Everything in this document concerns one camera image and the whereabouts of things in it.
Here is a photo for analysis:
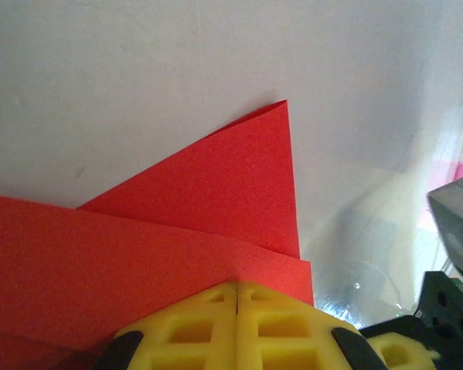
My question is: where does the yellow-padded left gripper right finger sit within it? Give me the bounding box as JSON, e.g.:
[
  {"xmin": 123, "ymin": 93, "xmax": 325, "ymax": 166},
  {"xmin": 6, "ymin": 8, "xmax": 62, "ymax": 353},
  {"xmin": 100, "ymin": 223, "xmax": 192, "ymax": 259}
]
[{"xmin": 235, "ymin": 280, "xmax": 389, "ymax": 370}]

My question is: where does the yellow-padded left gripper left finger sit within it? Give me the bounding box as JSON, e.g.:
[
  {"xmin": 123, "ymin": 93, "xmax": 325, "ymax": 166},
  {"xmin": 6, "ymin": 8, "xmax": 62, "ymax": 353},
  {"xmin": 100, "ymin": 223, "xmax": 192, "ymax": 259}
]
[{"xmin": 94, "ymin": 280, "xmax": 238, "ymax": 370}]

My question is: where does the red paper sheet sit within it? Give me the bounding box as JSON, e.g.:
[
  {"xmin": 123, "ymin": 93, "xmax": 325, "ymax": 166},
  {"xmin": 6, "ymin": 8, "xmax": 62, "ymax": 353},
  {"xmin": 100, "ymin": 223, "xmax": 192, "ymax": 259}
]
[{"xmin": 0, "ymin": 99, "xmax": 314, "ymax": 370}]

